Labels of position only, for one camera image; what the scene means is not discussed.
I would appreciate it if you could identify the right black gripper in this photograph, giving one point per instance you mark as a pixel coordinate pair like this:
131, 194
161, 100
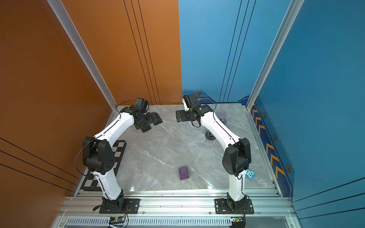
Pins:
182, 115

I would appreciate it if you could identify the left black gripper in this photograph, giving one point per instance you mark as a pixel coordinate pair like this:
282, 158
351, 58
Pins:
148, 115

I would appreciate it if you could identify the black phone stand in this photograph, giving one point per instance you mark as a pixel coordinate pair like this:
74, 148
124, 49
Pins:
144, 124
156, 118

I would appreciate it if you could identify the dark grey round phone stand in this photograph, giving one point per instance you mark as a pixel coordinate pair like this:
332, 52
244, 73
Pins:
209, 136

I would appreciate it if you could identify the purple-grey phone stand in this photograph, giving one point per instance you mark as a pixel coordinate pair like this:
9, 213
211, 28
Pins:
222, 117

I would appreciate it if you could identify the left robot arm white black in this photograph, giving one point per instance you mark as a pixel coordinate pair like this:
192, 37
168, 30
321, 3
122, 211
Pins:
99, 157

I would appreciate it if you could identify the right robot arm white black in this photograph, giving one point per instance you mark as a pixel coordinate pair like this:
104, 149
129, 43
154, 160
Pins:
237, 151

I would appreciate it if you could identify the purple square box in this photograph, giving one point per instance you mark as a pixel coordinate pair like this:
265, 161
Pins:
183, 173

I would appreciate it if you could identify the black white checkerboard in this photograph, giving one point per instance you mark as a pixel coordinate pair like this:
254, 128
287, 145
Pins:
90, 182

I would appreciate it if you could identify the blue cartoon sticker card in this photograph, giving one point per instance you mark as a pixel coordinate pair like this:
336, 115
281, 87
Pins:
250, 174

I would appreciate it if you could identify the green circuit board left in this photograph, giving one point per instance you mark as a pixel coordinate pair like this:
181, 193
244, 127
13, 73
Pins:
117, 222

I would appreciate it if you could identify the circuit board right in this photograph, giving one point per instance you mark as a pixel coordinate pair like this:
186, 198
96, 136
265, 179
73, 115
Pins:
238, 222

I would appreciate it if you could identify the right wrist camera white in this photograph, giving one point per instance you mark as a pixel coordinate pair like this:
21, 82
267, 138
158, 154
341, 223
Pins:
186, 108

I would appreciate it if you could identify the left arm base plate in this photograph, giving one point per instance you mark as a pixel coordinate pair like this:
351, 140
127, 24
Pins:
129, 206

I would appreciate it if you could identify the aluminium front rail frame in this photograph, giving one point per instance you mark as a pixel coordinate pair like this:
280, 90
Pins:
179, 208

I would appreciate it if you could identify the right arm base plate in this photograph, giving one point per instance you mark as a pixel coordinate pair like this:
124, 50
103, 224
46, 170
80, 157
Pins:
228, 206

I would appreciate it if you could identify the left aluminium corner post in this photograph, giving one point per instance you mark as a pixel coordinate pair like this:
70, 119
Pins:
73, 34

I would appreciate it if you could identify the aluminium corner post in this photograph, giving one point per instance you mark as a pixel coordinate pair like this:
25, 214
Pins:
285, 27
73, 34

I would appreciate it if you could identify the right aluminium corner post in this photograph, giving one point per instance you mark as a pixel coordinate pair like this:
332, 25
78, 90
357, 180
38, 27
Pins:
285, 27

